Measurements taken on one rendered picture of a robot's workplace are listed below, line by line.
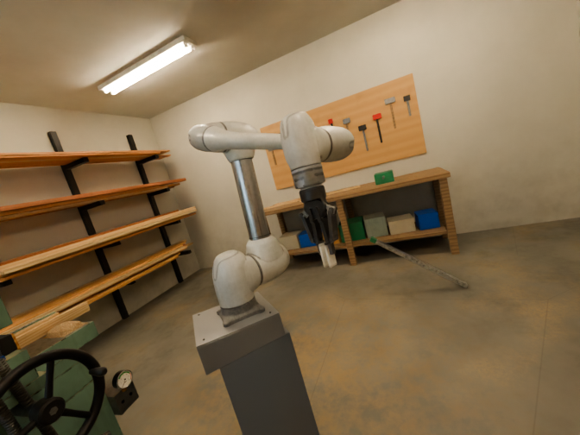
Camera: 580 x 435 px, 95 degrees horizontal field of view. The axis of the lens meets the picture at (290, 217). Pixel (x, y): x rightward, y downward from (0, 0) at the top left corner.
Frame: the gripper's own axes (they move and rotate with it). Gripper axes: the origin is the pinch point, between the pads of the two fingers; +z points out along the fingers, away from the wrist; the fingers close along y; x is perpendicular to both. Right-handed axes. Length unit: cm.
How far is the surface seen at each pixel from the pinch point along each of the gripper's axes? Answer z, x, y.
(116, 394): 36, -52, -72
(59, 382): 21, -64, -68
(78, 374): 22, -60, -71
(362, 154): -50, 252, -126
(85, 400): 31, -60, -71
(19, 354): 4, -69, -55
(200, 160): -112, 150, -347
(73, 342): 11, -58, -72
